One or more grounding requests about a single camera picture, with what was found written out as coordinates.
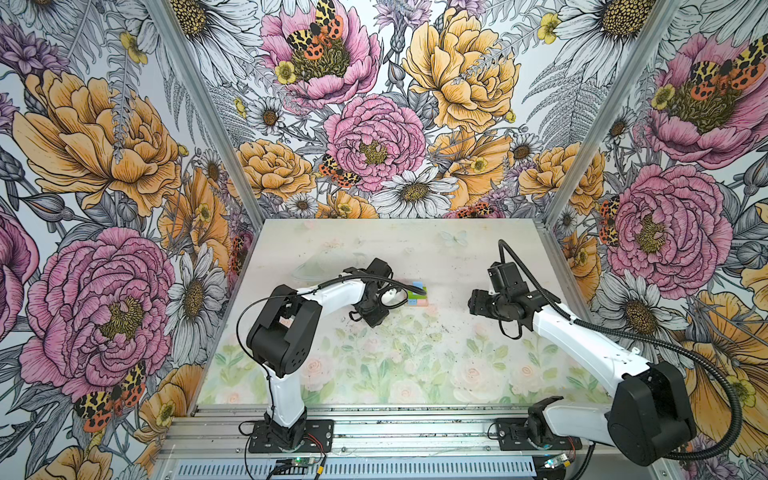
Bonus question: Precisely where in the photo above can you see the green wood block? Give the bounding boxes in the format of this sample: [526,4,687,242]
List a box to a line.
[408,289,427,302]

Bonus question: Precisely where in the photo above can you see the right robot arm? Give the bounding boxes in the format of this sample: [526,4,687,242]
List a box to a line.
[468,262,697,466]

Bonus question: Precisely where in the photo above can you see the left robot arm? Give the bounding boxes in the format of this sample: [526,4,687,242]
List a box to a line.
[240,258,426,450]

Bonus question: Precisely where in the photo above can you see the vented metal grille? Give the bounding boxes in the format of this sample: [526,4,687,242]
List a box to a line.
[164,456,536,479]

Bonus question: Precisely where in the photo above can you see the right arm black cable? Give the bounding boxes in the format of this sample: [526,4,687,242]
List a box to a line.
[497,239,745,480]

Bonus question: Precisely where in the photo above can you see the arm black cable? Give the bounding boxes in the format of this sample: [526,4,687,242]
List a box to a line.
[235,272,428,421]
[497,239,745,480]

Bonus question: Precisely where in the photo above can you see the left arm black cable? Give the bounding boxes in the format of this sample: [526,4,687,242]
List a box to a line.
[235,272,428,421]

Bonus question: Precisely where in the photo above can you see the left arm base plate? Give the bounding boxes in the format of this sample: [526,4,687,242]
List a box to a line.
[247,419,335,454]

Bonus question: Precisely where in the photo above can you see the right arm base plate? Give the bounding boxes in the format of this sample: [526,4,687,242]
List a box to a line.
[486,417,583,452]

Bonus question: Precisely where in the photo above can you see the aluminium rail frame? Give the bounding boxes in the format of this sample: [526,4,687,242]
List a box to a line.
[159,405,527,460]

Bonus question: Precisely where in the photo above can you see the right corner aluminium post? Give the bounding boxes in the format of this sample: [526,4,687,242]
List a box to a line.
[542,0,686,230]

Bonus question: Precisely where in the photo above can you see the corner aluminium post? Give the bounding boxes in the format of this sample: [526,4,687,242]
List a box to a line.
[141,0,266,230]
[542,0,686,230]

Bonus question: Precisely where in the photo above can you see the left corner aluminium post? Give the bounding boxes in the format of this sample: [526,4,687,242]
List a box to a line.
[141,0,266,230]

